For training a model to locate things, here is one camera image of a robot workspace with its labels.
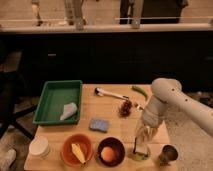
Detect green chili pepper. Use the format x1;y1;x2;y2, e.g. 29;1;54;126
132;86;148;101

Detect dark brown bowl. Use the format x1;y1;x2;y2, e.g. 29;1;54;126
97;137;125;167

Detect blue sponge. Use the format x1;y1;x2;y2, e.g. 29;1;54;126
89;118;109;132

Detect brown pine cone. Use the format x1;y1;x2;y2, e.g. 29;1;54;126
119;100;132;117

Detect white handled brush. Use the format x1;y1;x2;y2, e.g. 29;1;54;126
94;87;129;100

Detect white crumpled cloth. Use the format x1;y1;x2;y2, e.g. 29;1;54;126
60;103;77;121

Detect black tan whiteboard eraser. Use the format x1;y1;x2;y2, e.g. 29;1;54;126
133;137;137;154

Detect green plastic cup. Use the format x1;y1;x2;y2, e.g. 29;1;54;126
130;145;151;162

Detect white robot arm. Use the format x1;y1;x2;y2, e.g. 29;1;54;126
135;78;213;146

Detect silver fork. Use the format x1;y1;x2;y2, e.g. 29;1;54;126
133;102;144;111

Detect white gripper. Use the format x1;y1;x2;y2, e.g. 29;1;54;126
135;120;158;146

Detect yellow corn piece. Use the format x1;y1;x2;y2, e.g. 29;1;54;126
71;143;86;164

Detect orange bowl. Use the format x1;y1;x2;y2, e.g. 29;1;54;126
61;134;93;167

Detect black office chair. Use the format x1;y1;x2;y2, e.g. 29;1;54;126
0;51;37;140

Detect green plastic tray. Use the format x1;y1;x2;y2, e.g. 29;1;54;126
33;80;82;126

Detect silver metal cup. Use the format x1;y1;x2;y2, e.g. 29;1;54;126
159;145;178;166

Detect orange round fruit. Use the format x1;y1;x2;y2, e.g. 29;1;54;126
101;147;115;162

